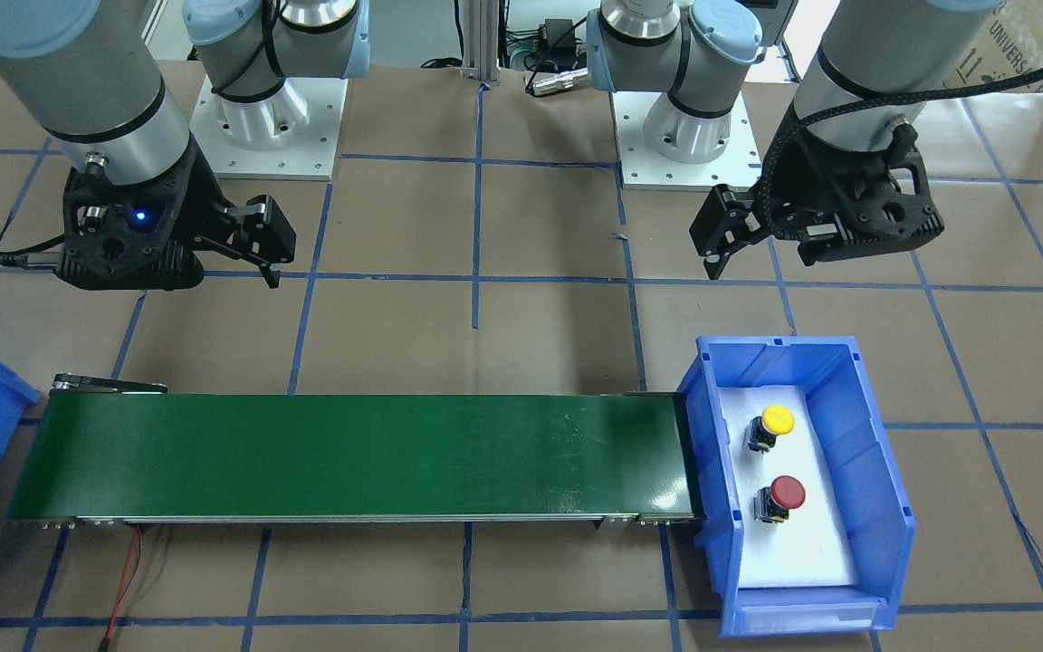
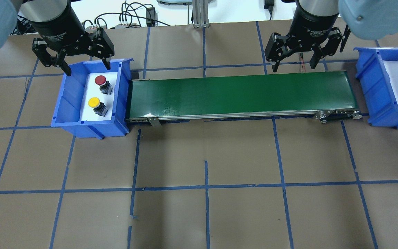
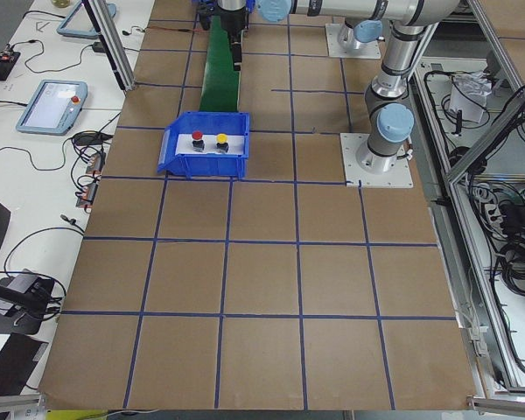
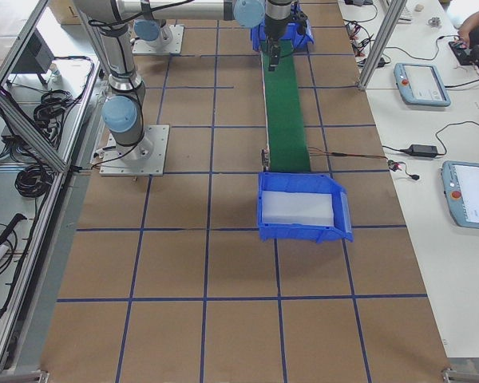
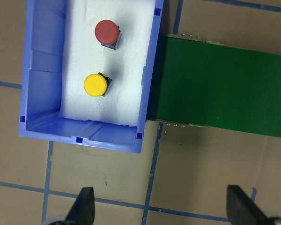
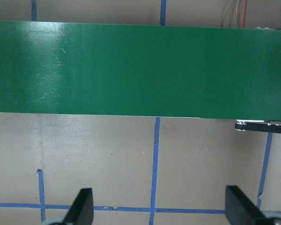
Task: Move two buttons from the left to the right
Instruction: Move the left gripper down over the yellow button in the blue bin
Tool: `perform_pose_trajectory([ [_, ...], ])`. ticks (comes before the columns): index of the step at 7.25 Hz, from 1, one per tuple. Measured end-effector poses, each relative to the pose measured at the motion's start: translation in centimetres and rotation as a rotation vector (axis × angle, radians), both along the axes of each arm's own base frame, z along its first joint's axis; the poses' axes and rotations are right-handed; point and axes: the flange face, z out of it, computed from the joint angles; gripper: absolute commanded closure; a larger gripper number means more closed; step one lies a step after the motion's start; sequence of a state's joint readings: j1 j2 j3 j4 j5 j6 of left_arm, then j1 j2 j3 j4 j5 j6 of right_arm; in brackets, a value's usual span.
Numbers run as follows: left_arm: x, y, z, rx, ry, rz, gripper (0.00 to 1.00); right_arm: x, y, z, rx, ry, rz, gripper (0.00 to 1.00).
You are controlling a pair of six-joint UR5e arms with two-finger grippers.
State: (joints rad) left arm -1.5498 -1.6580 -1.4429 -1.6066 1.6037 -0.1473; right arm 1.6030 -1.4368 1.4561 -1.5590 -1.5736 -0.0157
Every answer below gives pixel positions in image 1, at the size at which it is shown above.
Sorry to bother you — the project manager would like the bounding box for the green conveyor belt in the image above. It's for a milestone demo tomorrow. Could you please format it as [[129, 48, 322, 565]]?
[[7, 391, 703, 524]]

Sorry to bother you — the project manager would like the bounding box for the yellow push button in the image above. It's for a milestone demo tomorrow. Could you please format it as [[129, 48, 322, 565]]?
[[742, 404, 796, 454]]

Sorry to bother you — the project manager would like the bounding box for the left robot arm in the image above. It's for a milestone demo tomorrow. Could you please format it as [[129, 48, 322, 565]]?
[[585, 1, 996, 277]]

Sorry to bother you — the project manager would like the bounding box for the red black conveyor wire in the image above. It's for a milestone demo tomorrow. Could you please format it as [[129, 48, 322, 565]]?
[[103, 528, 144, 646]]

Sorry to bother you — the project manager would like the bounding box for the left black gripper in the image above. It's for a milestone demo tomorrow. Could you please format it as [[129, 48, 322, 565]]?
[[690, 122, 945, 280]]

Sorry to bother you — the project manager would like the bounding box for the aluminium frame post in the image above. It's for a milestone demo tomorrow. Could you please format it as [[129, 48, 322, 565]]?
[[458, 0, 503, 84]]

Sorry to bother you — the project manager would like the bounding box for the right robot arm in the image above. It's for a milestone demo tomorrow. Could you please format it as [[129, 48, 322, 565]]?
[[0, 1, 371, 292]]

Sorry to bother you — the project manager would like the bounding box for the blue source bin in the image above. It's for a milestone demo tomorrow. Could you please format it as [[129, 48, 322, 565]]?
[[679, 337, 915, 637]]

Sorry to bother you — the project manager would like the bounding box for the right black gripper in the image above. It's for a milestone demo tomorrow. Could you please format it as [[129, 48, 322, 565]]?
[[58, 145, 297, 292]]

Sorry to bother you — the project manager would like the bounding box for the red push button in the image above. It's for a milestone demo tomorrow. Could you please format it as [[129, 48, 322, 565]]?
[[753, 475, 807, 523]]

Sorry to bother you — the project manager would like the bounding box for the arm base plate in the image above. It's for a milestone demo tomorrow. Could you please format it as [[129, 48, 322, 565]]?
[[190, 78, 349, 182], [611, 91, 762, 191]]

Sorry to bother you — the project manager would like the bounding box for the white foam pad source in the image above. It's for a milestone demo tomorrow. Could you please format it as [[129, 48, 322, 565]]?
[[719, 385, 857, 589]]

